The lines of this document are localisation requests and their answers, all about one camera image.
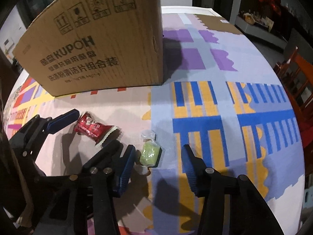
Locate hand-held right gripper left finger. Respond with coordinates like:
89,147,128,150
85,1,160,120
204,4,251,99
37,145,137,235

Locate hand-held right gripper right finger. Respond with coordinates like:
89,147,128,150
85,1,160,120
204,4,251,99
181,144,285,235

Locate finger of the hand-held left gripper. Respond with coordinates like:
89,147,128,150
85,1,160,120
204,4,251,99
8,109,80,157
82,140,121,174

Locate pale green candy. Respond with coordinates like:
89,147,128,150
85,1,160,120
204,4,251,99
136,130,162,175

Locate dark red candy packet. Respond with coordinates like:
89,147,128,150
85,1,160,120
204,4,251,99
73,112,117,146

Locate brown cardboard box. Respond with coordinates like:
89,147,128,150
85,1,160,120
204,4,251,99
13,0,164,97

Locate white intercom panel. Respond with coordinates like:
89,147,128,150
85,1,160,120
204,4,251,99
4,37,14,53

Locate dark sliding glass door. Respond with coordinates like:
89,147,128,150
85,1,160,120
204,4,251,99
24,0,71,25

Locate brown wooden chair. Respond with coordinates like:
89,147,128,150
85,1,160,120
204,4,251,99
273,46,313,128

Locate white low cabinet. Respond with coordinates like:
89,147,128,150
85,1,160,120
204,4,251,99
236,13,288,51

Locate grey dining chair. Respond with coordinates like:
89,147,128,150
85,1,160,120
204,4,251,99
289,28,310,54

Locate red foil balloons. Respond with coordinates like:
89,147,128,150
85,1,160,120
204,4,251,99
259,0,282,15

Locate dark sideboard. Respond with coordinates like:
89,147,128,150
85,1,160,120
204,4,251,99
279,2,313,37

